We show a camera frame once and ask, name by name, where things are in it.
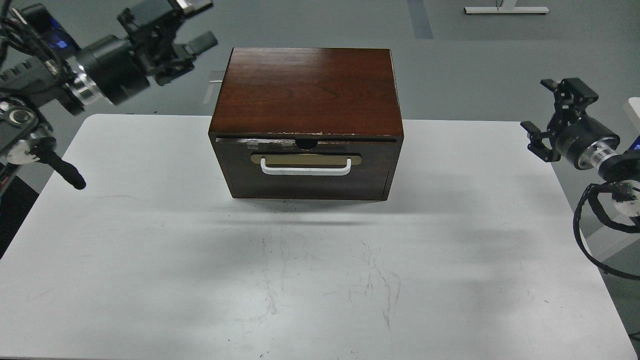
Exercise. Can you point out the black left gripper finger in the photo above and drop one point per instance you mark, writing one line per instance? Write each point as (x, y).
(156, 20)
(173, 60)

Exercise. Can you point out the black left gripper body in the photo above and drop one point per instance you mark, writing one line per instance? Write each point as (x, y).
(107, 69)

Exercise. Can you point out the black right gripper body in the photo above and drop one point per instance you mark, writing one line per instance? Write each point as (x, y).
(572, 137)

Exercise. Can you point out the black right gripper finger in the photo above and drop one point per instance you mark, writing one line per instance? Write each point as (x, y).
(571, 98)
(541, 143)

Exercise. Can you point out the wooden drawer with white handle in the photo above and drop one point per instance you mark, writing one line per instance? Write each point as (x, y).
(260, 168)

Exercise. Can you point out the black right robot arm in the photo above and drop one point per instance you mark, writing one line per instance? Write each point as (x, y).
(614, 202)

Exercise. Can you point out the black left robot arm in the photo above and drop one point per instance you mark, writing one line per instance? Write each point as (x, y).
(58, 69)

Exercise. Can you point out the white table leg base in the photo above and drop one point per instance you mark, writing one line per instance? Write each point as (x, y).
(506, 7)

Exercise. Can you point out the dark wooden cabinet box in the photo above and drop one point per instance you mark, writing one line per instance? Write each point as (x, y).
(308, 94)

